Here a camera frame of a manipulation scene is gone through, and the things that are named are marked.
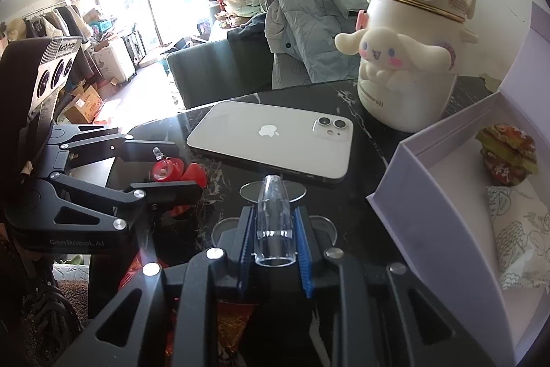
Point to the lavender open gift box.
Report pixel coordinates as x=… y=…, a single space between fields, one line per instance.
x=433 y=201

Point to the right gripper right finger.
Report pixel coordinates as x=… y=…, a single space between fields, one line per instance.
x=313 y=237

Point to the white smartphone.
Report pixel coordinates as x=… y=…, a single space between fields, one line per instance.
x=300 y=141

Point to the white printed snack pack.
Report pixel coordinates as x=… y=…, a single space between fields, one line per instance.
x=520 y=223

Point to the grey-green puffer jacket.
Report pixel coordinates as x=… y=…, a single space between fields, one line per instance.
x=318 y=14

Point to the brown cereal snack pack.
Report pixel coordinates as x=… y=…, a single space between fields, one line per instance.
x=509 y=153

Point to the dark green sofa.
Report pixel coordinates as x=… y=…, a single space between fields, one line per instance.
x=237 y=65

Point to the red plastic flower suction toy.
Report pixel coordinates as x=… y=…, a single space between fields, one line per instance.
x=169 y=169

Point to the clear plastic cap holder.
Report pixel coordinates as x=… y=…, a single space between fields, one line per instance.
x=274 y=251

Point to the white cinnamoroll water bottle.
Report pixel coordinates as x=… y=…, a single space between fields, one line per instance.
x=410 y=56

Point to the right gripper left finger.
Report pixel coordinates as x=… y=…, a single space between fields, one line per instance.
x=244 y=241

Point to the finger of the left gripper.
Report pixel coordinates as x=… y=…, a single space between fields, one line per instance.
x=146 y=151
x=167 y=195

